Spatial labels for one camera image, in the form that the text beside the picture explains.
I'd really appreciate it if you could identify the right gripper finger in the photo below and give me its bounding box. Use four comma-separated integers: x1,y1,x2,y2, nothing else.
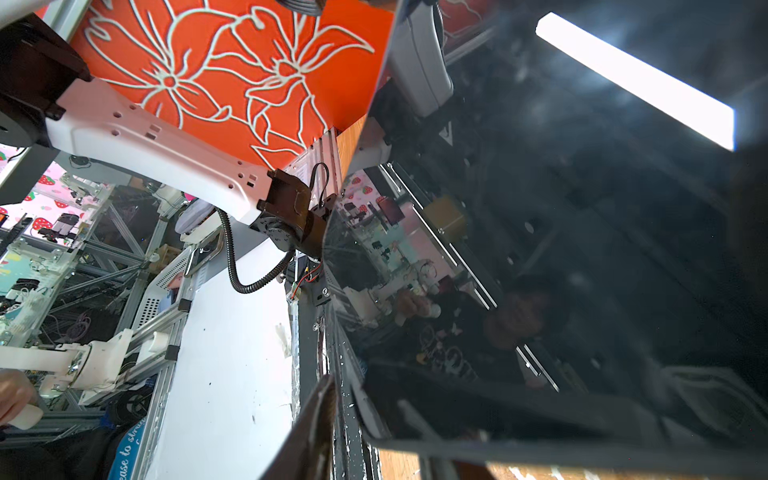
261,374,337,480

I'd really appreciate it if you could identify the black phone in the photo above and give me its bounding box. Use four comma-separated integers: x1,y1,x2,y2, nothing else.
323,1,767,479

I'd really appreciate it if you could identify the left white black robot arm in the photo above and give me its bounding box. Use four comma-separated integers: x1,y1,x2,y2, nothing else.
1,1,328,258

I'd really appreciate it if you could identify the person hand outside cell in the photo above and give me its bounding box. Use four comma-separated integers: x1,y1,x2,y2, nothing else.
0,369,38,426

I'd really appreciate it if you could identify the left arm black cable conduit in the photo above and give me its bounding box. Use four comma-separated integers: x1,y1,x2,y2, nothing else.
215,206,296,295

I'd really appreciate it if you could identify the white teleoperation handle device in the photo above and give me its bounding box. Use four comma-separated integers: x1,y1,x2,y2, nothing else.
1,329,133,397

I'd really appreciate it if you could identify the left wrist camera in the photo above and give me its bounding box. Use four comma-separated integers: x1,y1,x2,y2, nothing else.
387,1,454,117

